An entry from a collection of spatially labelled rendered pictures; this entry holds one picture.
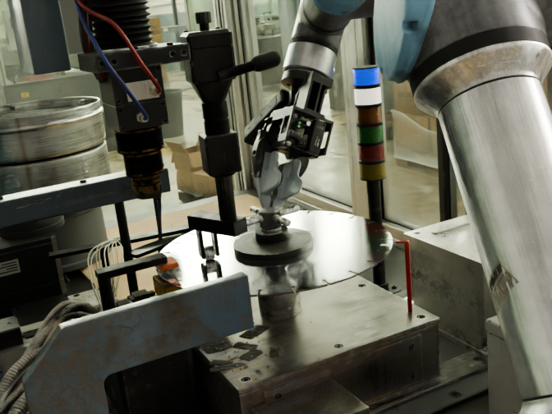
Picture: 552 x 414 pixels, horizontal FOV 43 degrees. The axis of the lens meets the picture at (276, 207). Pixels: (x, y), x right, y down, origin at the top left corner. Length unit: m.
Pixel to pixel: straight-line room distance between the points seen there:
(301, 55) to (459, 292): 0.42
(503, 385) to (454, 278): 0.24
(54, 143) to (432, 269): 0.80
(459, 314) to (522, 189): 0.57
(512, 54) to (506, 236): 0.14
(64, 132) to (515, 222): 1.11
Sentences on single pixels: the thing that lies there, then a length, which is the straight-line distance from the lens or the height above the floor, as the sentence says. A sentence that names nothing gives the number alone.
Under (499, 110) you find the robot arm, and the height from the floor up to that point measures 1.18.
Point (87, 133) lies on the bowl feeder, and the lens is 1.54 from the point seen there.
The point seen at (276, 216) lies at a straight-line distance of 0.95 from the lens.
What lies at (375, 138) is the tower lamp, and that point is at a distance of 1.19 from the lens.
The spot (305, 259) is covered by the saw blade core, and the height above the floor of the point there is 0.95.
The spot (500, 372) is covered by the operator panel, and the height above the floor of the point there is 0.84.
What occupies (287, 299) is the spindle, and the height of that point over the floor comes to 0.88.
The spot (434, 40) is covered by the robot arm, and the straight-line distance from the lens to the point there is 0.59.
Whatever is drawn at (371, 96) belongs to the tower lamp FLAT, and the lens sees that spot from 1.18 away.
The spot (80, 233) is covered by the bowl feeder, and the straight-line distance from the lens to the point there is 1.59.
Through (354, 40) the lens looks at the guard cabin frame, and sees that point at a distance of 1.53.
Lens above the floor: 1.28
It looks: 16 degrees down
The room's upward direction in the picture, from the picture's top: 6 degrees counter-clockwise
